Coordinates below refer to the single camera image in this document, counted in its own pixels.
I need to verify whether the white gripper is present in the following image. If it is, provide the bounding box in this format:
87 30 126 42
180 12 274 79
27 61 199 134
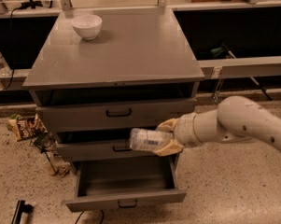
153 113 202 157

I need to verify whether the blue label plastic bottle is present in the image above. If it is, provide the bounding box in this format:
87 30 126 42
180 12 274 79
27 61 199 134
130 128 173 152

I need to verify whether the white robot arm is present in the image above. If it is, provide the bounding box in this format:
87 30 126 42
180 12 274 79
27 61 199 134
157 96 281 152

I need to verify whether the grey top drawer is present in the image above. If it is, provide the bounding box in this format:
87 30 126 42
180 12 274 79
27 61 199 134
36 98 196 133

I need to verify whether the grey drawer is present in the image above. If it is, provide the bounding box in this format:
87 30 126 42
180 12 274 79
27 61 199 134
36 98 196 133
65 156 186 212
56 135 187 162

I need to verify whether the grey middle drawer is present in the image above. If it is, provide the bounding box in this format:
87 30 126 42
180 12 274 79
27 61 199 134
56 135 187 162

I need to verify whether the grey bottom drawer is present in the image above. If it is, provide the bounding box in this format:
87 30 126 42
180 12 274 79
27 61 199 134
65 156 186 212

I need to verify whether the grey drawer cabinet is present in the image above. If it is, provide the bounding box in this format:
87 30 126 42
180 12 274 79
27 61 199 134
22 7 205 175

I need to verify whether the clear plastic bottle on ledge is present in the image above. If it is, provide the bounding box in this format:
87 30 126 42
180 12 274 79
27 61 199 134
0 52 12 77

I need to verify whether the crumpled tan wrapper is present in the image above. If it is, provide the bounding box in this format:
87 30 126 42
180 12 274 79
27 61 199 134
38 152 70 177

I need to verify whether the dark green snack bag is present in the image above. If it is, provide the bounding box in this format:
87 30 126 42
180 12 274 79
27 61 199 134
33 133 56 153

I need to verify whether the white ceramic bowl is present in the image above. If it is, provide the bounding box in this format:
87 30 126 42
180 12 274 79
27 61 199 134
71 14 103 40

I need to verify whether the brown snack bag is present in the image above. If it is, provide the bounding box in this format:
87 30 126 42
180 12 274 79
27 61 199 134
7 114 47 141

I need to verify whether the metal clamp bracket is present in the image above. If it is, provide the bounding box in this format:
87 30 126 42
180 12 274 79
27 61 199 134
212 66 224 105

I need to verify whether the green handled tool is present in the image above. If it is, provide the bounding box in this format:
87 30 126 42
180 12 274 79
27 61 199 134
211 42 235 59

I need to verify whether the black cable on floor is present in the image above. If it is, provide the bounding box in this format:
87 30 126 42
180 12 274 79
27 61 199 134
74 209 105 224

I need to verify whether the black cable at left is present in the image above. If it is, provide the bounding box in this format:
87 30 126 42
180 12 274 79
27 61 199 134
3 4 26 91

